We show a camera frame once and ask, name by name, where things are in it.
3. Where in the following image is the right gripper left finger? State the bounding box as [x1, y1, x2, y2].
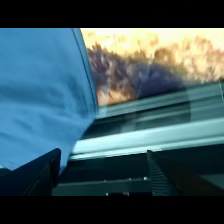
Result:
[0, 147, 63, 197]

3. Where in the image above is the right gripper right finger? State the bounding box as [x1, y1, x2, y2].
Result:
[146, 149, 224, 197]

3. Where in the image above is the silver frame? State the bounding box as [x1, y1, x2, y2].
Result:
[51, 79, 224, 197]

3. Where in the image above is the blue garment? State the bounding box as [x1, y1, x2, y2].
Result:
[0, 28, 100, 174]

